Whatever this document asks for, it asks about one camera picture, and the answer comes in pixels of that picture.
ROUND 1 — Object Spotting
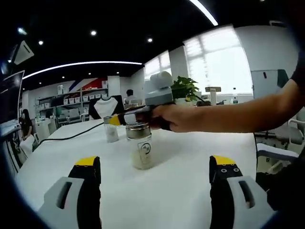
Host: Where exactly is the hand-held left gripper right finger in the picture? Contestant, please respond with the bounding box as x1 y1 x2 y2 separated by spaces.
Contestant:
209 155 275 229

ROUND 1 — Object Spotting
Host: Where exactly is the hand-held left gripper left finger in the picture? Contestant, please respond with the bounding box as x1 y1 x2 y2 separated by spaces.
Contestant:
38 156 102 229

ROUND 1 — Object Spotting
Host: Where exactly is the short seasoning bottle white powder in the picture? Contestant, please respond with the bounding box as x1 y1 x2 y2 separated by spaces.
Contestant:
103 115 119 143

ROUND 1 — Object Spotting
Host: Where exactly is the short seasoning bottle cream powder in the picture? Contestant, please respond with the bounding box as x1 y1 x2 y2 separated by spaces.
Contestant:
125 121 153 170

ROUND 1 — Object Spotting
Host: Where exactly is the person's right hand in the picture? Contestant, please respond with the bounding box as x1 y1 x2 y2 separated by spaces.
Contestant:
135 104 200 133

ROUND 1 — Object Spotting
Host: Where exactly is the black white jersey on chair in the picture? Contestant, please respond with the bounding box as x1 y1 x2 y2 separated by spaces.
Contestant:
88 94 124 120

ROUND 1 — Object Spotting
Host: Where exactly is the green potted plant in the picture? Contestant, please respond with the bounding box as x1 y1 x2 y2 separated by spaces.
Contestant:
170 76 200 105

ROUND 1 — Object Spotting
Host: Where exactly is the person's black shirt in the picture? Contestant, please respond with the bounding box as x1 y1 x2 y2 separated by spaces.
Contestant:
256 51 305 215

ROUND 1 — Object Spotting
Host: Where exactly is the row of white storage boxes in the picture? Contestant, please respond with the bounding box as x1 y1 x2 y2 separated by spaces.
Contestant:
39 94 108 107

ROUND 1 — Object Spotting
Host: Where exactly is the metal storage shelf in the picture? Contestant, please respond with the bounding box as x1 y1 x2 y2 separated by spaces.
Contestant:
35 88 109 113

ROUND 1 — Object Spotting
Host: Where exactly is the white grey office chair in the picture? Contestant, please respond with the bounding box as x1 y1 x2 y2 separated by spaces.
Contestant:
256 142 300 174
287 118 305 145

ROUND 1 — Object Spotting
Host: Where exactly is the curved ceiling light strip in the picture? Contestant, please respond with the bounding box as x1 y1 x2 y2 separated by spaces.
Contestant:
22 61 143 80

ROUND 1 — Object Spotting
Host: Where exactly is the large window with blinds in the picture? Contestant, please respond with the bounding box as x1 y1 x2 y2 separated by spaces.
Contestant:
183 25 253 96

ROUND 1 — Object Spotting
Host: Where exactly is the straight ceiling light strip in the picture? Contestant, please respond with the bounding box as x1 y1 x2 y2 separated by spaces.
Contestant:
188 0 219 26

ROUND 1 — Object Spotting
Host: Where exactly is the white partition panel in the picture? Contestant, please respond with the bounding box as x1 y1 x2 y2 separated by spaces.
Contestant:
250 69 290 105

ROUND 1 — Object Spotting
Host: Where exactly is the open laptop computer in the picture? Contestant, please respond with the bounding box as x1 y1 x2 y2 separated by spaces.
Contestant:
0 70 25 134

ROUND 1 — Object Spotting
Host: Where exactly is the ceiling air conditioner unit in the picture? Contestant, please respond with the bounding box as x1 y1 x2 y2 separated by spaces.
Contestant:
13 40 34 65

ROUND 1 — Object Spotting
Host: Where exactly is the dark hanging garment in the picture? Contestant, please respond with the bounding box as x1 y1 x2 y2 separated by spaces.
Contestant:
277 69 290 88

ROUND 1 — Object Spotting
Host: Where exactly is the white pedestal stand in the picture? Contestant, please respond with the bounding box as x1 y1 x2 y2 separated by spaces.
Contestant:
205 86 222 105

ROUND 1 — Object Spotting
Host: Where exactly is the black power cable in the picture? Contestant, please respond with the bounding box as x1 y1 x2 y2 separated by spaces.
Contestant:
38 118 105 145

